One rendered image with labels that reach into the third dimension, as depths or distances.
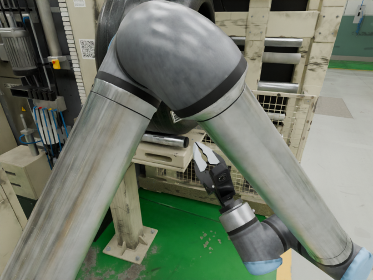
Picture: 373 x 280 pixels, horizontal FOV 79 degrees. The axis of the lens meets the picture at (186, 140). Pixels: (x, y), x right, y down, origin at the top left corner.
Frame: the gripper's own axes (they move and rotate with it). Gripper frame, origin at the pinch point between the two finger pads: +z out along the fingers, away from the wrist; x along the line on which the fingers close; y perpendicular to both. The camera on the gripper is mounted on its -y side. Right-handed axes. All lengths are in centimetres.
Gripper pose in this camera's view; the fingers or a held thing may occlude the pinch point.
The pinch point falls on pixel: (197, 145)
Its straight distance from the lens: 67.3
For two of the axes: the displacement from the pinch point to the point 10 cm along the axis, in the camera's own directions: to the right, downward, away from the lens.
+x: 8.9, -4.5, 1.2
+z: -4.6, -8.3, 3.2
